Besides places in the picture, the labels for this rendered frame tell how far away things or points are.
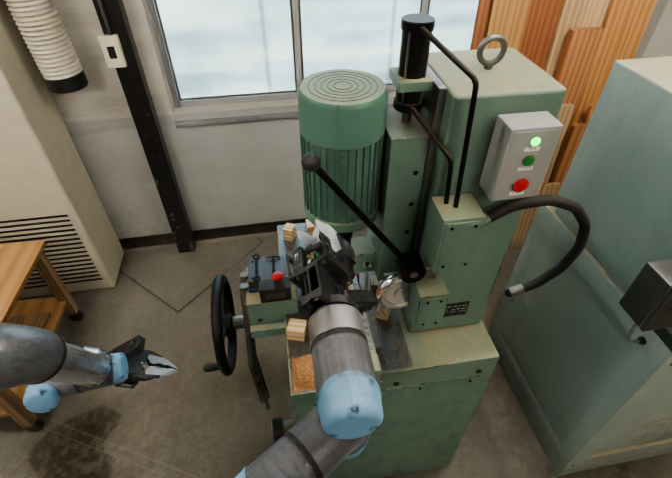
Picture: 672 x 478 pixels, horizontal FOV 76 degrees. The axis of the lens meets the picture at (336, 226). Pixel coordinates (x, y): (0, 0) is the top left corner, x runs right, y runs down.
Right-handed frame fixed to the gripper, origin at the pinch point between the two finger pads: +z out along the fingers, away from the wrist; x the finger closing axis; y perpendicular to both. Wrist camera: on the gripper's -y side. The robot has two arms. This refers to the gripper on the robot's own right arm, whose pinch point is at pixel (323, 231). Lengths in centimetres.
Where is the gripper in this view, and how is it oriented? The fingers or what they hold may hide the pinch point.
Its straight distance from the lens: 76.4
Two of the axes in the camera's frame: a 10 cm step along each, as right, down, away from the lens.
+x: -8.0, 5.2, 2.9
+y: -5.7, -5.5, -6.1
